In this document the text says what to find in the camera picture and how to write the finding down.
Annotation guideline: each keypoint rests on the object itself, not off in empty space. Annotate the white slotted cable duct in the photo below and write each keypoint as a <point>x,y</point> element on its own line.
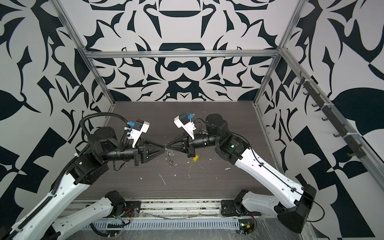
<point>174,224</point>

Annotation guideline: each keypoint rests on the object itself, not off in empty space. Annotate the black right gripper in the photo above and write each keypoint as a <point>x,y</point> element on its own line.
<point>177,146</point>

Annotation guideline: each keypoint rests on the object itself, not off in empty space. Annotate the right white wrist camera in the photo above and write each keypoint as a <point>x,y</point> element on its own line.
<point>185,121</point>

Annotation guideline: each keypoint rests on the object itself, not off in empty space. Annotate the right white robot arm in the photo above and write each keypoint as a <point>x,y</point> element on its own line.
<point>290,202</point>

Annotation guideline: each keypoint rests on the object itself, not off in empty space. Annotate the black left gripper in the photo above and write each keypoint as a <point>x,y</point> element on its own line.
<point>148,147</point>

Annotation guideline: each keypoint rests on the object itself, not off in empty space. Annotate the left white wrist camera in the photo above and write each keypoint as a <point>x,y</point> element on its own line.
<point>135,129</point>

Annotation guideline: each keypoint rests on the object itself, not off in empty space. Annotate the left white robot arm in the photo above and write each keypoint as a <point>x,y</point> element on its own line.
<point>43,222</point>

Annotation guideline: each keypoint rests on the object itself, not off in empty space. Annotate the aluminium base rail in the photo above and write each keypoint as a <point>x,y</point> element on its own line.
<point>167,208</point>

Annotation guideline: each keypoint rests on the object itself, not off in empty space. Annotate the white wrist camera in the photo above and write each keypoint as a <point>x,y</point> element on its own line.
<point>135,129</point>
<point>185,121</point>

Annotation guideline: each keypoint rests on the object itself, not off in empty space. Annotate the black wall hook rack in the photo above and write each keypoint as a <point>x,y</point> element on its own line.
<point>334,116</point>

